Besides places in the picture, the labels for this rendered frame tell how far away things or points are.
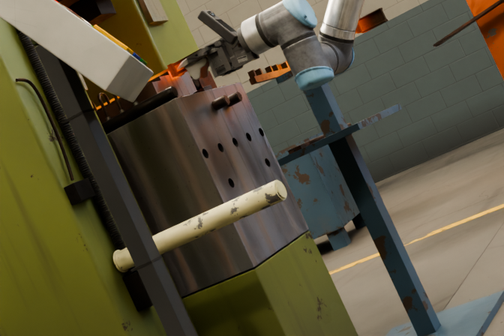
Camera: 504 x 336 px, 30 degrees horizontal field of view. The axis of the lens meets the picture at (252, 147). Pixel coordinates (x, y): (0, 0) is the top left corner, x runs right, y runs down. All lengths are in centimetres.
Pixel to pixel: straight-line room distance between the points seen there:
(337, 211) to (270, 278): 368
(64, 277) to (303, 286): 63
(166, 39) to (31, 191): 81
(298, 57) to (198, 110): 29
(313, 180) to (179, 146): 371
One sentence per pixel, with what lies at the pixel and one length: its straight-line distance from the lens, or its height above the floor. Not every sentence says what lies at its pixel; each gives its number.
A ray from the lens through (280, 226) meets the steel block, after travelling 244.
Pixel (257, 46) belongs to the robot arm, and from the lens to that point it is 228.
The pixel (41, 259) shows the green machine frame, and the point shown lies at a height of 70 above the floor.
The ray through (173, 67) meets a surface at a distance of 240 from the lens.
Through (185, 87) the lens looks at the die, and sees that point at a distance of 244.
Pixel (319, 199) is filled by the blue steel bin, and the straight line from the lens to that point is 595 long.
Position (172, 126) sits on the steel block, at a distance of 226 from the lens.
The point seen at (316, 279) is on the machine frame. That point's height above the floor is 35.
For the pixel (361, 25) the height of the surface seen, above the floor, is 94.
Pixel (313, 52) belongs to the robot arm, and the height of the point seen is 87.
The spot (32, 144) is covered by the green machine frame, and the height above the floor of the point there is 94.
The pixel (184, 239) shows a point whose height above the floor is 61.
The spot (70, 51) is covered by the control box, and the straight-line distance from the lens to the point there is 172.
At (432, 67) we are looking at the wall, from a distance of 989.
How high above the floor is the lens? 68
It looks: 1 degrees up
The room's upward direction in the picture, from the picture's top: 25 degrees counter-clockwise
